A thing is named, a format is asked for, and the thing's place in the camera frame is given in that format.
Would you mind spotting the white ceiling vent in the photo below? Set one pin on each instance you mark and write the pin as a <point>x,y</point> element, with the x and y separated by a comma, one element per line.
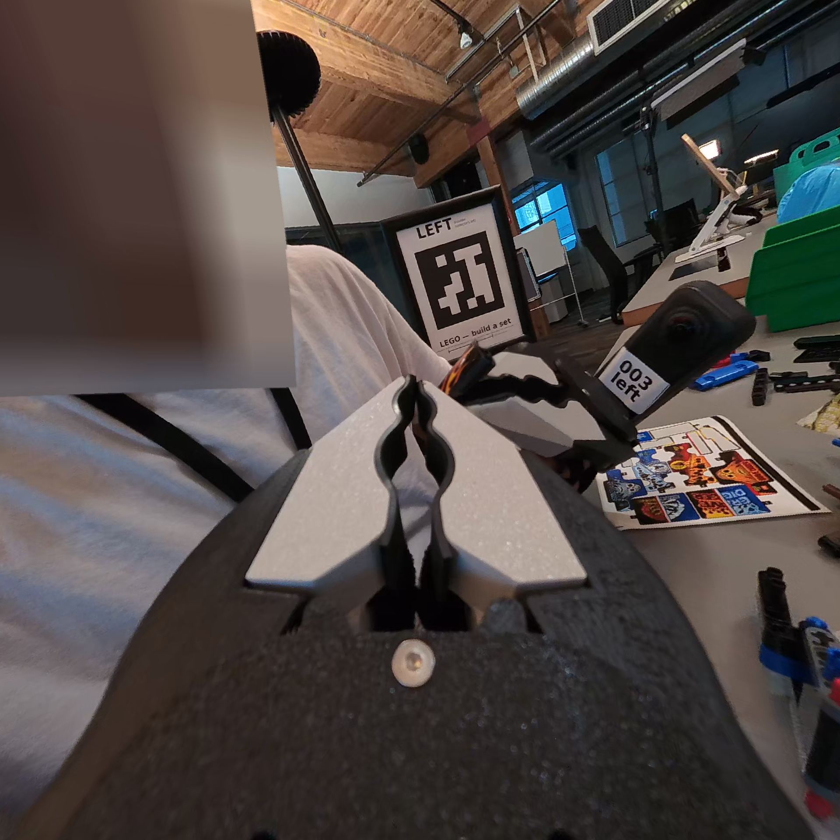
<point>623,23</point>

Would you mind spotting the black round-headed stand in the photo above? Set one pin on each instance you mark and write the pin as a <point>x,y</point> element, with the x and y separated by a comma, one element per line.
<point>289,65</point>

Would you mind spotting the silver air duct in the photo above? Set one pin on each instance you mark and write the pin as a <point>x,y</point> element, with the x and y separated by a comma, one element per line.
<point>564,85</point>

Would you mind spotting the blue lego panel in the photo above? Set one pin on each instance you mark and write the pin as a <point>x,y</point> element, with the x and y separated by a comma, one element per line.
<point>718,375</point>

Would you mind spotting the ceiling track lamp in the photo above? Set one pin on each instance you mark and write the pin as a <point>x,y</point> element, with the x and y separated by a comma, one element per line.
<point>465,39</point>

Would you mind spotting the green plastic carrier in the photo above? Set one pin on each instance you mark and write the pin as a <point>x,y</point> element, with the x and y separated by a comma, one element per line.
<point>817,148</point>

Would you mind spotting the orange striped lego part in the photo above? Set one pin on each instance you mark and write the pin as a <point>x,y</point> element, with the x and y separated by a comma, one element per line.
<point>469,367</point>

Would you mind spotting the instruction board on stand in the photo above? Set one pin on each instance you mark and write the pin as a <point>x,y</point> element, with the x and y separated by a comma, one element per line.
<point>712,226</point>

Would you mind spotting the green plastic bin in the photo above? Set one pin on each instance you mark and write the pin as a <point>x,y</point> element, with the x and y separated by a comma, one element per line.
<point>797,275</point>

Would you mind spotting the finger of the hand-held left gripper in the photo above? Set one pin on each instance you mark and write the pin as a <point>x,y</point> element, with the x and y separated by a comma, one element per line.
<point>525,374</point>
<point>544,430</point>

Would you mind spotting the black chest harness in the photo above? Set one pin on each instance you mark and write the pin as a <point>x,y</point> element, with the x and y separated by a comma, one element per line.
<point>164,436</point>

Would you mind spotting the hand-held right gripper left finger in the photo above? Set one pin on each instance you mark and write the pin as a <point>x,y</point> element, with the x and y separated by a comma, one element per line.
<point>328,518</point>

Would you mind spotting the white rolling whiteboard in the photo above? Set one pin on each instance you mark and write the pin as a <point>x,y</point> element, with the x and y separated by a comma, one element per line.
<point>544,253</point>

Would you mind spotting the black office chair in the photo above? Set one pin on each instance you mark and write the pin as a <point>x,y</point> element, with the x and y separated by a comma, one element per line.
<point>607,269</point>

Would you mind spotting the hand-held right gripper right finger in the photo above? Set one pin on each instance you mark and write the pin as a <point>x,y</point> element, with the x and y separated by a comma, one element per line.
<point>505,518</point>

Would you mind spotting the lego sticker sheet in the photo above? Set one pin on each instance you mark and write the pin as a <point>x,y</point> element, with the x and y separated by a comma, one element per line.
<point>709,472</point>

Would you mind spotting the framed marker sign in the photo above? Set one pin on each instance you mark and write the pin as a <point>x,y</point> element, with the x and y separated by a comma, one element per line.
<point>459,275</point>

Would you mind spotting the black blue lego part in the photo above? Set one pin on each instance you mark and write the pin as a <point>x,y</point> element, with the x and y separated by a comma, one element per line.
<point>774,610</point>

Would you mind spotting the crinkled plastic bag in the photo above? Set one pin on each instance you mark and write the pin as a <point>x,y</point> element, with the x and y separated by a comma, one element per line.
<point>810,193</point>

